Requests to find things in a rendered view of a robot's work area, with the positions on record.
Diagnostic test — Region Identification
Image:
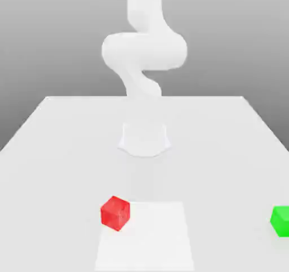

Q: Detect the small red cube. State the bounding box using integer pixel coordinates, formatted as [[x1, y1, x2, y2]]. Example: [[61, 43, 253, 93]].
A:
[[100, 195, 131, 232]]

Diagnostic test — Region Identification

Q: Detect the small green cube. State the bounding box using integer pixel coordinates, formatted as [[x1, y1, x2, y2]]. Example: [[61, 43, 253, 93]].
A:
[[270, 205, 289, 238]]

